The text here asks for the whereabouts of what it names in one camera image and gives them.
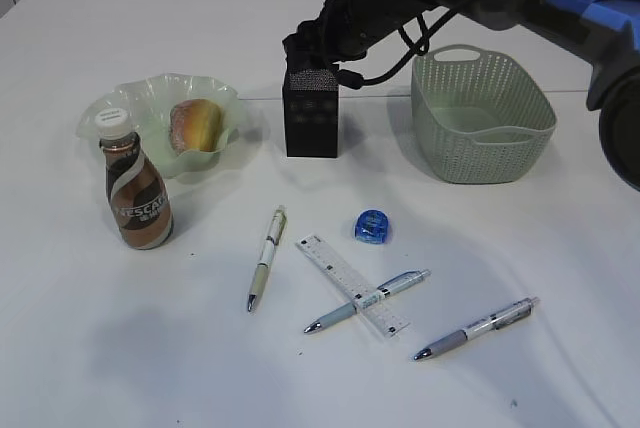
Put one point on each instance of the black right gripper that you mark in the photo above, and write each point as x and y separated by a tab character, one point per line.
343	31

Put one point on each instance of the sugared bread roll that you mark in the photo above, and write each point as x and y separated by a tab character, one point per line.
195	125

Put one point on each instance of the Nescafe coffee bottle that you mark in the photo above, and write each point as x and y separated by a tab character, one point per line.
136	192

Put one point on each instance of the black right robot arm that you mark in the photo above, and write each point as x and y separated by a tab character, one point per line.
604	33

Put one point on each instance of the black mesh pen holder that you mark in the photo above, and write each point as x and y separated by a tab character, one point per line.
310	102

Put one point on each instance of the green plastic woven basket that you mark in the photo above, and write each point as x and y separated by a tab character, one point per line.
478	116

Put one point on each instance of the green wavy glass plate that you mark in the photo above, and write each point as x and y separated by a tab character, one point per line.
149	103

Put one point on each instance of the blue clear pen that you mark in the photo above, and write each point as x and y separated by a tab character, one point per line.
389	288

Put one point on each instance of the white pen grey grip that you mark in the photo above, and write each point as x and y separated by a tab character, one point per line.
507	316

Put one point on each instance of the clear plastic ruler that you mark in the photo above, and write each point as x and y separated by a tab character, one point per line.
368	300

